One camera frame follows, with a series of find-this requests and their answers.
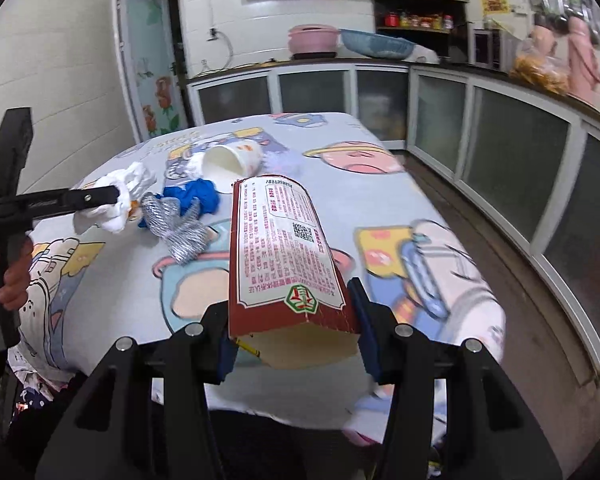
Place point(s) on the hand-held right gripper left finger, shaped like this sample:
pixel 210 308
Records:
pixel 226 360

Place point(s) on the bag of orange snacks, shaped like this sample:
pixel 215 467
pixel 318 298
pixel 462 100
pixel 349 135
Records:
pixel 540 70

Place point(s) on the row of condiment jars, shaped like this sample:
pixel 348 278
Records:
pixel 420 21

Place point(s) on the red paper carton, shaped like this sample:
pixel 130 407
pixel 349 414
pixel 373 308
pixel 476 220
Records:
pixel 280 240

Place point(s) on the flower print door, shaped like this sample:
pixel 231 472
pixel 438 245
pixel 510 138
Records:
pixel 150 60

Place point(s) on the floral patterned cloth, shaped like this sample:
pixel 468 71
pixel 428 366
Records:
pixel 35 385

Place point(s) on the blue cloth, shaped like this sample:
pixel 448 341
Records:
pixel 200 192

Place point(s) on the pink plastic basin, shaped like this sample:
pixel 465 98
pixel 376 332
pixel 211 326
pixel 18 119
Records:
pixel 312 40

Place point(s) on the white glass-door counter cabinet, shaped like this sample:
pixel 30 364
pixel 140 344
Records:
pixel 520 135
pixel 310 90

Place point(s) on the blue plastic basin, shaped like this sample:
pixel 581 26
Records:
pixel 377 44

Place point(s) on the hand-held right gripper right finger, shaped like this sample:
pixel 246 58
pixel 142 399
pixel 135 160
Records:
pixel 367 345

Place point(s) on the microwave oven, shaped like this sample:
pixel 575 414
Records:
pixel 490 47

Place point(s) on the pink hanging towel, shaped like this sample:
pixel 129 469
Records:
pixel 582 65
pixel 542 40

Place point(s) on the white dotted paper cup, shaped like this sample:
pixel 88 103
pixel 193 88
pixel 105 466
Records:
pixel 225 162

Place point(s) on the white tissue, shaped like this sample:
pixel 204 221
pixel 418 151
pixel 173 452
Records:
pixel 125 180

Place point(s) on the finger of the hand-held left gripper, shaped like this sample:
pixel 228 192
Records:
pixel 97 197

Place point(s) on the cartoon printed tablecloth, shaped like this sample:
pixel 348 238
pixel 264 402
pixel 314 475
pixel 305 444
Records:
pixel 130 285

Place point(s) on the silver mesh ribbon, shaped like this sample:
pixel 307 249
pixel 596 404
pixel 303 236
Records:
pixel 185 242

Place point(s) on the dark wooden shelf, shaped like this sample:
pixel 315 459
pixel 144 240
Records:
pixel 457 35

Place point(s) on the person's left hand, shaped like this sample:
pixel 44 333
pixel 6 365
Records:
pixel 16 280

